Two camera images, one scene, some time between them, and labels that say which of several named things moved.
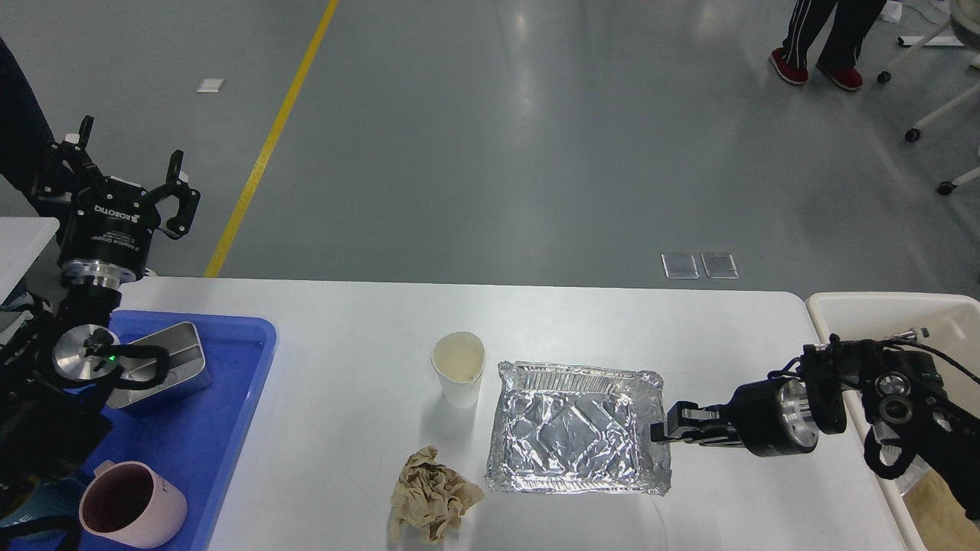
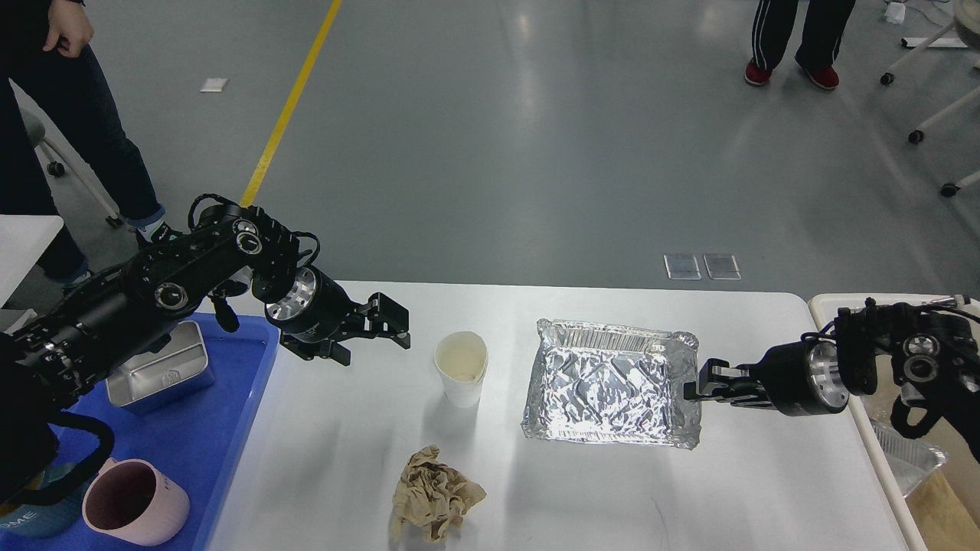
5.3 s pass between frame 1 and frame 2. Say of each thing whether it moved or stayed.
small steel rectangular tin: stayed
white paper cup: stayed
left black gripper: moved
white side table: stayed
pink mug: stayed
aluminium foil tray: moved
